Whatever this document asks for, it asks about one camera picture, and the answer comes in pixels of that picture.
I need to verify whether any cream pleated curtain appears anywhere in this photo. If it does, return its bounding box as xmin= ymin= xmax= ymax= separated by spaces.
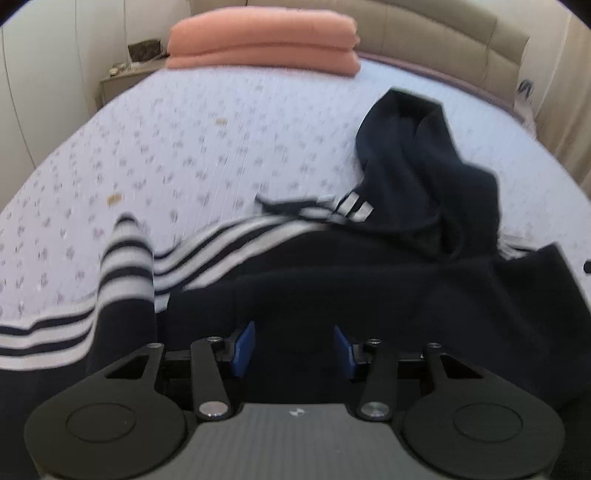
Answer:
xmin=536 ymin=16 xmax=591 ymax=193

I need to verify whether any folded pink blanket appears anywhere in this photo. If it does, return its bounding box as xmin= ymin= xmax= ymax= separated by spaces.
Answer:
xmin=166 ymin=6 xmax=361 ymax=77

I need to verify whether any brown patterned pouch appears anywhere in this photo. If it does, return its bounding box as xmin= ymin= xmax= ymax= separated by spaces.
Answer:
xmin=127 ymin=39 xmax=162 ymax=63

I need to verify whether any wooden nightstand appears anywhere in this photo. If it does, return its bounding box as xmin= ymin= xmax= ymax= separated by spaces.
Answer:
xmin=96 ymin=58 xmax=166 ymax=110

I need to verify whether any lilac floral quilted bedspread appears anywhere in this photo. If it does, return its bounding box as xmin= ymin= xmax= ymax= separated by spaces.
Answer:
xmin=1 ymin=61 xmax=590 ymax=320

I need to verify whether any navy hoodie with white stripes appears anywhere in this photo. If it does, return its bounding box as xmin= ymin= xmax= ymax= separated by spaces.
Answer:
xmin=1 ymin=91 xmax=590 ymax=479

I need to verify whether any beige padded headboard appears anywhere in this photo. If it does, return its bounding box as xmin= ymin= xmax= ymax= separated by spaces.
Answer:
xmin=189 ymin=0 xmax=529 ymax=110

